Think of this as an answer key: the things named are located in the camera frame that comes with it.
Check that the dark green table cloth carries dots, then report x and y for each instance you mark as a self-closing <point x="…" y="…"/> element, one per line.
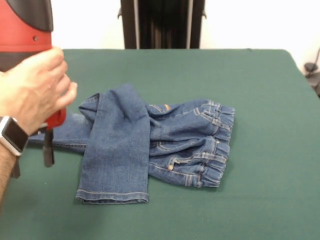
<point x="225" y="75"/>

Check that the person's forearm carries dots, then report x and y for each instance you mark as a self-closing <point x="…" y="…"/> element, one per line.
<point x="5" y="175"/>

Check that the silver smart watch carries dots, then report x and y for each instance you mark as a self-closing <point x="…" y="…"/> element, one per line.
<point x="13" y="136"/>

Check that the blue denim jeans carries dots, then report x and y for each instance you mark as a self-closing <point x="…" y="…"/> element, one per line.
<point x="115" y="150"/>

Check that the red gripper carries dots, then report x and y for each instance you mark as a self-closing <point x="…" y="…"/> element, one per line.
<point x="57" y="118"/>

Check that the person's hand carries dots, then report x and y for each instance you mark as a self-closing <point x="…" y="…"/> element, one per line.
<point x="32" y="90"/>

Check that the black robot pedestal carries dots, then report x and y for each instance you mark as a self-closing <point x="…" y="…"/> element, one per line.
<point x="130" y="25"/>

